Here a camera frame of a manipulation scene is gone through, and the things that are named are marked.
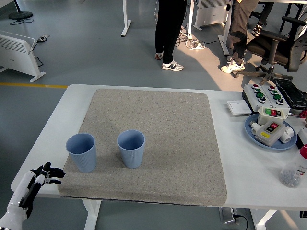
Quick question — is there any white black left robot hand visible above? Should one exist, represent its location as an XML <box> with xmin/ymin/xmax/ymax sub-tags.
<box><xmin>0</xmin><ymin>162</ymin><xmax>66</xmax><ymax>230</ymax></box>

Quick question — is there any blue ribbed plastic cup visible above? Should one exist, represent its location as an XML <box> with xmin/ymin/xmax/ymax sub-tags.
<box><xmin>117</xmin><ymin>129</ymin><xmax>146</xmax><ymax>169</ymax></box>
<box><xmin>65</xmin><ymin>133</ymin><xmax>97</xmax><ymax>173</ymax></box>

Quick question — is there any white push-button control box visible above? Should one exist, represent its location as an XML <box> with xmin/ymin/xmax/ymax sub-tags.
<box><xmin>261</xmin><ymin>84</ymin><xmax>291</xmax><ymax>111</ymax></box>
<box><xmin>241</xmin><ymin>83</ymin><xmax>274</xmax><ymax>110</ymax></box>

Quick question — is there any white table leg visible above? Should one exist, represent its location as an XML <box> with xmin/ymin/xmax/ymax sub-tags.
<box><xmin>250</xmin><ymin>209</ymin><xmax>278</xmax><ymax>230</ymax></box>
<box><xmin>83</xmin><ymin>199</ymin><xmax>102</xmax><ymax>230</ymax></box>

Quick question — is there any white panel heater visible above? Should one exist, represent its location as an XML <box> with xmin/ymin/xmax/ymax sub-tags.
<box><xmin>193</xmin><ymin>0</ymin><xmax>231</xmax><ymax>29</ymax></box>
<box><xmin>0</xmin><ymin>30</ymin><xmax>46</xmax><ymax>83</ymax></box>

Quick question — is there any grey-brown speckled mat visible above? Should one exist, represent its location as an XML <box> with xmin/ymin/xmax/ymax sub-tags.
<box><xmin>57</xmin><ymin>88</ymin><xmax>228</xmax><ymax>207</ymax></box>

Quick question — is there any black round stand base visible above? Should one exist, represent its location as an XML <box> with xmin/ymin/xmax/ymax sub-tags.
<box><xmin>9</xmin><ymin>0</ymin><xmax>34</xmax><ymax>20</ymax></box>

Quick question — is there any white desk leg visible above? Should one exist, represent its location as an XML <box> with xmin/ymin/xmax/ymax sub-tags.
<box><xmin>218</xmin><ymin>0</ymin><xmax>236</xmax><ymax>56</ymax></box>
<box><xmin>120</xmin><ymin>0</ymin><xmax>132</xmax><ymax>37</ymax></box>

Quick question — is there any grey power strip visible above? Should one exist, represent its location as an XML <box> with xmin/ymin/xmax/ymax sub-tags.
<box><xmin>219</xmin><ymin>207</ymin><xmax>240</xmax><ymax>225</ymax></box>

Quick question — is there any person in black trousers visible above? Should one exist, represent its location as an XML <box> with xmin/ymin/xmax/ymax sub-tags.
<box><xmin>154</xmin><ymin>0</ymin><xmax>187</xmax><ymax>72</ymax></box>

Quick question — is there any blue round plate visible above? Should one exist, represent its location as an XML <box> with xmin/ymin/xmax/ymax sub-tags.
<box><xmin>244</xmin><ymin>113</ymin><xmax>298</xmax><ymax>152</ymax></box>

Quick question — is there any small white pipe fitting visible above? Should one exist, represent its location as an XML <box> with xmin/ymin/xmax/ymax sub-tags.
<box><xmin>250</xmin><ymin>121</ymin><xmax>261</xmax><ymax>135</ymax></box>

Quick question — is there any clear bottle with red cap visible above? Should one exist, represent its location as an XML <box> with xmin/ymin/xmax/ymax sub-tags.
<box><xmin>278</xmin><ymin>144</ymin><xmax>307</xmax><ymax>189</ymax></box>

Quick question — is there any person in brown trousers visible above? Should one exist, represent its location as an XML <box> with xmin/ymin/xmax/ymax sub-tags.
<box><xmin>220</xmin><ymin>0</ymin><xmax>261</xmax><ymax>74</ymax></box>

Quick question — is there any large white pipe fitting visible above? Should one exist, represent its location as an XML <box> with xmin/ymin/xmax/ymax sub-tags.
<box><xmin>279</xmin><ymin>125</ymin><xmax>295</xmax><ymax>144</ymax></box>

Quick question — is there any black foil-wrapped pad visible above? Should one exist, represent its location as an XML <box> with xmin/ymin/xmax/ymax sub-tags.
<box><xmin>273</xmin><ymin>77</ymin><xmax>307</xmax><ymax>111</ymax></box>

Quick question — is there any black office chair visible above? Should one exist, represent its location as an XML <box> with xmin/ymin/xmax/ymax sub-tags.
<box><xmin>231</xmin><ymin>16</ymin><xmax>307</xmax><ymax>86</ymax></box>

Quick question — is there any seated person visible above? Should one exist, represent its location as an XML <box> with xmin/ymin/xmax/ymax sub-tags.
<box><xmin>251</xmin><ymin>0</ymin><xmax>274</xmax><ymax>37</ymax></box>

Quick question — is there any white wall switch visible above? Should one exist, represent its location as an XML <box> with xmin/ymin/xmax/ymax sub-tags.
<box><xmin>226</xmin><ymin>100</ymin><xmax>252</xmax><ymax>116</ymax></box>

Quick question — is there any grey red-black button switch box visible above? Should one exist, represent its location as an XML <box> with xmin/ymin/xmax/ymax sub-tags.
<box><xmin>254</xmin><ymin>120</ymin><xmax>286</xmax><ymax>147</ymax></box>

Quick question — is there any white green-red button switch box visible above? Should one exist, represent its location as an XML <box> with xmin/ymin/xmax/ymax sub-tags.
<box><xmin>257</xmin><ymin>106</ymin><xmax>291</xmax><ymax>125</ymax></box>

